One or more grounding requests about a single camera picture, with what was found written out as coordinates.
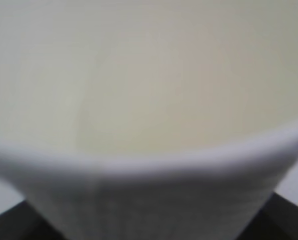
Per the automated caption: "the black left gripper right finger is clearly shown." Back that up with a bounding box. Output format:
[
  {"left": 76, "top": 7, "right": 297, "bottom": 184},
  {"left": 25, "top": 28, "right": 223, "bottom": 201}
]
[{"left": 238, "top": 193, "right": 298, "bottom": 240}]

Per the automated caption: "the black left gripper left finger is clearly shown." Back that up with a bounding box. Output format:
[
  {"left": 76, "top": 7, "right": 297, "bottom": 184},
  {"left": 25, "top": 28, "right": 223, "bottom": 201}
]
[{"left": 0, "top": 201, "right": 64, "bottom": 240}]

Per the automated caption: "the white paper cup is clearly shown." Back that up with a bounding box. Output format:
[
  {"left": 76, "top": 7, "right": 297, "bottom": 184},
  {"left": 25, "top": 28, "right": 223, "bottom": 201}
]
[{"left": 0, "top": 0, "right": 298, "bottom": 240}]

